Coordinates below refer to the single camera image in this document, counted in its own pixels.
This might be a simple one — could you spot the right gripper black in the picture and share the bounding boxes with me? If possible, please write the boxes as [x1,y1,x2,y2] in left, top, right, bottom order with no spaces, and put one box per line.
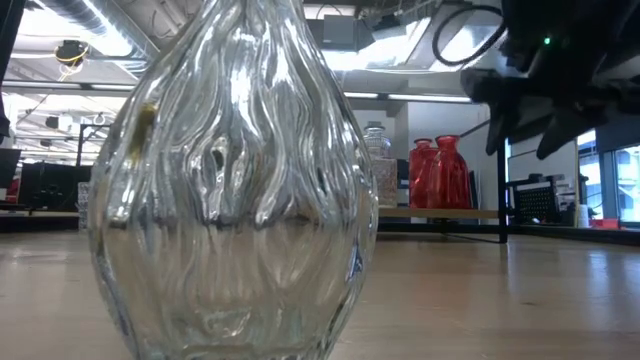
[459,0,640,161]

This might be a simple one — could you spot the red bulbous glass vase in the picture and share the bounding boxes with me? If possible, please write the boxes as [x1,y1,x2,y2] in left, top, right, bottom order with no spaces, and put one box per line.
[424,133,474,210]

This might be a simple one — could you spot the red ribbed cylinder glass vase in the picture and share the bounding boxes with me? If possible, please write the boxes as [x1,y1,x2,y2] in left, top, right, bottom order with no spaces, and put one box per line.
[408,138,437,209]

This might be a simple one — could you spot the clear studded square glass vase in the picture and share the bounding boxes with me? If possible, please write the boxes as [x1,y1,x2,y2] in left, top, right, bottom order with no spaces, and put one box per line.
[372,157,399,209]

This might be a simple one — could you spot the clear textured glass vase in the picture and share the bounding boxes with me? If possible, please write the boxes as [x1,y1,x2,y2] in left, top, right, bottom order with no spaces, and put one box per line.
[76,181,95,232]

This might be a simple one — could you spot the black perforated metal cart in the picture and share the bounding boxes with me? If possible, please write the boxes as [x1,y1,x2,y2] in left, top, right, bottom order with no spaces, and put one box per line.
[507,173,564,226]

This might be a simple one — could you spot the white ceiling strip light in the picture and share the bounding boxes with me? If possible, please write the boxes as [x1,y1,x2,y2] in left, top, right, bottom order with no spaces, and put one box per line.
[342,91,474,105]

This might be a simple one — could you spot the black background appliance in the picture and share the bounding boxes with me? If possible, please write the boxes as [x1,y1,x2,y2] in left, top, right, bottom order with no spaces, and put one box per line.
[397,158,412,207]

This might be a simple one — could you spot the gray ceiling-mounted box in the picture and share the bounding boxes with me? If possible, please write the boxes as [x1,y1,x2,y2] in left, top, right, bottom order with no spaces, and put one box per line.
[322,14,359,51]

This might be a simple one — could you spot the clear wavy teardrop glass vase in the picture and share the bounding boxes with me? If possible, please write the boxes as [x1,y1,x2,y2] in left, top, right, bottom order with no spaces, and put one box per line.
[88,0,380,360]

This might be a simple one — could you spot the black background monitor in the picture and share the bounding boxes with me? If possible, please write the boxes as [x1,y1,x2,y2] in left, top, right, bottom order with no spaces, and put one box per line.
[18,162,94,212]

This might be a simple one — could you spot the black aluminium table frame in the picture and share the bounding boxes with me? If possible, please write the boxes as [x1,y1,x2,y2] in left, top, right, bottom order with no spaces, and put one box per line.
[0,214,640,247]

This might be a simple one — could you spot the black right gripper cable loop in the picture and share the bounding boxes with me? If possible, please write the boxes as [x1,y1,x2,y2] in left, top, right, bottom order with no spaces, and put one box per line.
[431,4,507,68]

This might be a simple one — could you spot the silver round ceiling duct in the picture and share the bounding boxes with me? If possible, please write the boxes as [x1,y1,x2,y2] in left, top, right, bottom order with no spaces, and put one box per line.
[39,0,151,59]

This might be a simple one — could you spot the black reel with yellow cable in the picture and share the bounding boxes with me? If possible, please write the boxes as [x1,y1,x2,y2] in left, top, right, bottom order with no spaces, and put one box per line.
[53,39,90,69]

